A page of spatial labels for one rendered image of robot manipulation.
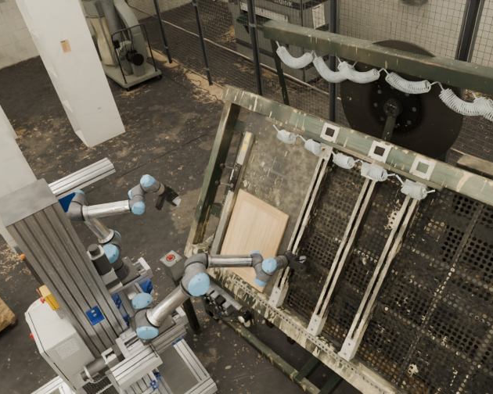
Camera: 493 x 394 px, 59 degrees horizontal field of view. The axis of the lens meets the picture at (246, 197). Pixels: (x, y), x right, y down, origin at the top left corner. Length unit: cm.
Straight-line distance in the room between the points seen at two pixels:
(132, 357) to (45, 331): 51
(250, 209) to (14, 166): 266
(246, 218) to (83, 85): 387
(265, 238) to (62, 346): 135
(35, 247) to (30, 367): 218
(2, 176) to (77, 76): 199
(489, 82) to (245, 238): 169
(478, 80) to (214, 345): 274
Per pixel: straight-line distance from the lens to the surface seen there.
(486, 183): 218
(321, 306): 266
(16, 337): 462
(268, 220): 283
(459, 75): 248
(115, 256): 295
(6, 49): 1056
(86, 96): 635
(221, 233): 309
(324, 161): 253
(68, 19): 605
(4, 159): 474
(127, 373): 277
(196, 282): 230
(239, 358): 374
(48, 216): 223
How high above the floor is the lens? 326
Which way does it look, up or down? 41 degrees down
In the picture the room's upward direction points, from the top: 9 degrees counter-clockwise
